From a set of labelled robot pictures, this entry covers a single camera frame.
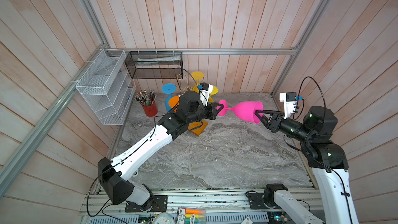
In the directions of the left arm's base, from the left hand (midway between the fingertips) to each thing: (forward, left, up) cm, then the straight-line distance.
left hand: (223, 110), depth 65 cm
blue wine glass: (+16, +26, -3) cm, 30 cm away
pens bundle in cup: (+24, +43, -19) cm, 53 cm away
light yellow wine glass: (+16, +2, -4) cm, 17 cm away
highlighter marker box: (-35, +14, -33) cm, 50 cm away
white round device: (-36, +26, -33) cm, 56 cm away
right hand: (-4, -12, +4) cm, 13 cm away
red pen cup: (+22, +42, -28) cm, 55 cm away
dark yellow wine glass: (+26, +11, -3) cm, 29 cm away
